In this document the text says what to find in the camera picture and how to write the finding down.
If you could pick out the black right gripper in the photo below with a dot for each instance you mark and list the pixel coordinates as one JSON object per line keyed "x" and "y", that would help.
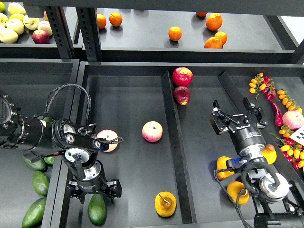
{"x": 246, "y": 136}

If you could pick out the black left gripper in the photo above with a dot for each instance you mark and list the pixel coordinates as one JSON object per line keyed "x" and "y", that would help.
{"x": 92, "y": 180}

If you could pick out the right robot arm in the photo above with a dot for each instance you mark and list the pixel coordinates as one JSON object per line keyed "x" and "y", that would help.
{"x": 268, "y": 189}

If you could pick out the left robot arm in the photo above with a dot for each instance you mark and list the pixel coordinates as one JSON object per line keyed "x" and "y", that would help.
{"x": 78, "y": 145}

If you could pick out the green avocado small right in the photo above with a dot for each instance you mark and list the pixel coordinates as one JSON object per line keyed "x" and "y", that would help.
{"x": 49, "y": 160}

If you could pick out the dark avocado lower middle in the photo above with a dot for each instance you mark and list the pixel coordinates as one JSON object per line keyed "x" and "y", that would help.
{"x": 39, "y": 165}

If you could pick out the green avocado bottom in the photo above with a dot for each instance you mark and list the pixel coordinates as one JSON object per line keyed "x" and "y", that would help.
{"x": 34, "y": 215}

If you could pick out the green avocado top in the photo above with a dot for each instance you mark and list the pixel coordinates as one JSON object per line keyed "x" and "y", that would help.
{"x": 47, "y": 119}

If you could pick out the red chili pepper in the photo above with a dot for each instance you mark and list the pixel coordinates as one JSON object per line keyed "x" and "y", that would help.
{"x": 278, "y": 118}

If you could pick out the upper cherry tomato bunch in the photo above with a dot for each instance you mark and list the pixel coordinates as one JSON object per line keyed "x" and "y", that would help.
{"x": 262, "y": 85}

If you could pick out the cherry tomato bunch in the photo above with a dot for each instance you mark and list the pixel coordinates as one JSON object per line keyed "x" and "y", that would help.
{"x": 262, "y": 85}
{"x": 292, "y": 150}

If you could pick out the pink peach right tray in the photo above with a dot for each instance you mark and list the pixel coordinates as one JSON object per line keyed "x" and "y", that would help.
{"x": 293, "y": 119}

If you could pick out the pink apple left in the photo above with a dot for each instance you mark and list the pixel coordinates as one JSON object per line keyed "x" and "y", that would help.
{"x": 108, "y": 135}

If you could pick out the pink apple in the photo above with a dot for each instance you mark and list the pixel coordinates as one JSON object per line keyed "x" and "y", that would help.
{"x": 152, "y": 131}
{"x": 108, "y": 135}

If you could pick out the dark red apple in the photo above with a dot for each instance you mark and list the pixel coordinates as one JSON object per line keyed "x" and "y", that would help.
{"x": 181, "y": 95}

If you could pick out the checkered marker card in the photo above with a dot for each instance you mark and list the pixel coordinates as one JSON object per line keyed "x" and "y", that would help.
{"x": 298, "y": 136}

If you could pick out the lower cherry tomato bunch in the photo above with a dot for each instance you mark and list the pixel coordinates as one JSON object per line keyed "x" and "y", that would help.
{"x": 292, "y": 150}

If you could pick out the bright red apple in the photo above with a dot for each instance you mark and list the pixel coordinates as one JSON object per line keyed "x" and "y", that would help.
{"x": 182, "y": 76}

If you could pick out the black middle tray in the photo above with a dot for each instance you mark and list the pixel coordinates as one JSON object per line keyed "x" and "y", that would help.
{"x": 126, "y": 95}

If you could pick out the orange lower right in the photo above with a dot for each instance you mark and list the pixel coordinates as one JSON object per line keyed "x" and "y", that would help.
{"x": 213, "y": 42}

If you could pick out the pink apple centre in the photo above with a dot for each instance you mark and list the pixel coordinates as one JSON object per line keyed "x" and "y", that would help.
{"x": 152, "y": 131}

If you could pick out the orange small right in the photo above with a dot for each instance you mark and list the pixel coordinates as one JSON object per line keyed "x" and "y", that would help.
{"x": 222, "y": 36}

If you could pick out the orange large upper right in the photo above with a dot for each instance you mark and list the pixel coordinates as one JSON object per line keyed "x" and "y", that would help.
{"x": 214, "y": 21}

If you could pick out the orange centre shelf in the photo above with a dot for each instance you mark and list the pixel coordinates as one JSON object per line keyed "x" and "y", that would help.
{"x": 175, "y": 33}

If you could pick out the black left tray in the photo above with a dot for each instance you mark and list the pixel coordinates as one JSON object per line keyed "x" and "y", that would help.
{"x": 28, "y": 83}

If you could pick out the orange under shelf edge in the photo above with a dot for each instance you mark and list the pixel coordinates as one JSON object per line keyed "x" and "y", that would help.
{"x": 201, "y": 14}

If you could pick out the black upper shelf tray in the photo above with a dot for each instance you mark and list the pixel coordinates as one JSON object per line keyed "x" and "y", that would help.
{"x": 143, "y": 37}

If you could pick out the red apple on shelf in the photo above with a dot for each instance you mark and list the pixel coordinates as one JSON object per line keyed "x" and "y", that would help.
{"x": 40, "y": 37}

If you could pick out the orange far left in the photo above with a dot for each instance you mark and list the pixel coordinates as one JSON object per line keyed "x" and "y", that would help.
{"x": 101, "y": 21}

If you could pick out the pale peach on shelf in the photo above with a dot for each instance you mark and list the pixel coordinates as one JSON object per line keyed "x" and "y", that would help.
{"x": 45, "y": 26}

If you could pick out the black shelf post right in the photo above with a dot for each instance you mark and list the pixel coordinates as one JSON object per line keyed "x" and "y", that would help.
{"x": 87, "y": 20}

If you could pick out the black shelf post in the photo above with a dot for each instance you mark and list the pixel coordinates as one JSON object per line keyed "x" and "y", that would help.
{"x": 87, "y": 20}
{"x": 58, "y": 23}

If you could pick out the black shelf post left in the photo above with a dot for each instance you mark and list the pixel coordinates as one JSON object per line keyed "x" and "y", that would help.
{"x": 58, "y": 23}

